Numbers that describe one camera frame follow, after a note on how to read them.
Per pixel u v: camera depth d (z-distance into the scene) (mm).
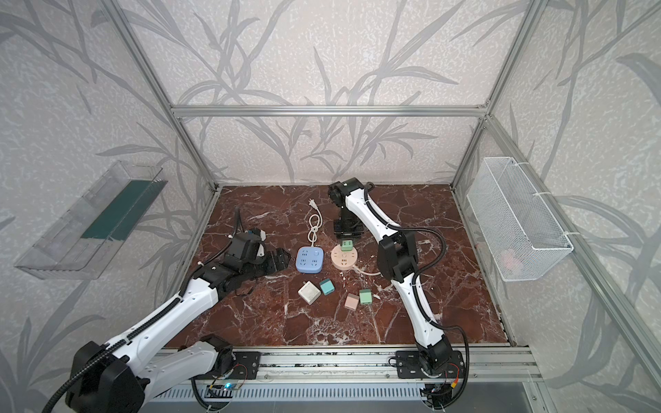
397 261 612
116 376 376
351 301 845
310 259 940
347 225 809
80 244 638
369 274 919
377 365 753
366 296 868
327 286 866
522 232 610
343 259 935
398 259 610
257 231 756
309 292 862
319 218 1081
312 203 1118
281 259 737
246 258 629
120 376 377
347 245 910
